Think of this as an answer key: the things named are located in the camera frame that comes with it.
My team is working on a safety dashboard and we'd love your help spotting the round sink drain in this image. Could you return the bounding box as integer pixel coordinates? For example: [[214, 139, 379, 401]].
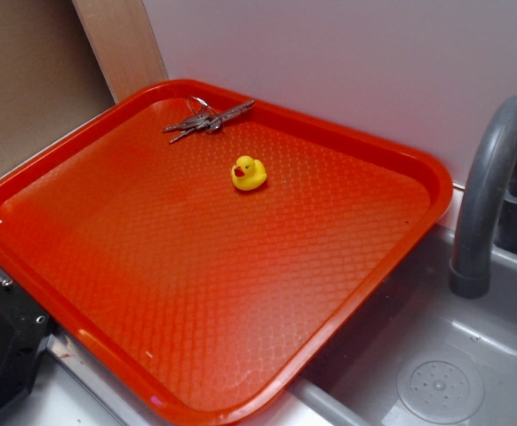
[[397, 357, 485, 425]]

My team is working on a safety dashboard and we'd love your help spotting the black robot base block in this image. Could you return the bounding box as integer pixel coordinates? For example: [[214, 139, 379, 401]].
[[0, 283, 52, 417]]

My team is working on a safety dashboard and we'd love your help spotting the yellow rubber duck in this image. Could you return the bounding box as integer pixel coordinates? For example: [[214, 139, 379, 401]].
[[231, 155, 268, 192]]

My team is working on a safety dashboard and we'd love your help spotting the orange plastic tray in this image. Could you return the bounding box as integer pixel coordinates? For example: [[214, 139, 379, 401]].
[[0, 80, 452, 425]]

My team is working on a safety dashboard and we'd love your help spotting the grey toy faucet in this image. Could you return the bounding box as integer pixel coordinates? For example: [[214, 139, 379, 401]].
[[449, 95, 517, 299]]

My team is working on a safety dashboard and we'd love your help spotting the grey plastic sink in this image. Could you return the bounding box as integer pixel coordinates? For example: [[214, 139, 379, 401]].
[[0, 181, 517, 426]]

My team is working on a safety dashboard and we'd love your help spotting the silver key bunch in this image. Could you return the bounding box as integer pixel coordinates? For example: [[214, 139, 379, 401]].
[[161, 95, 255, 145]]

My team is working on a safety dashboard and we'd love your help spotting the light wooden board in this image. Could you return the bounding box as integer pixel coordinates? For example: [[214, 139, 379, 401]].
[[73, 0, 168, 102]]

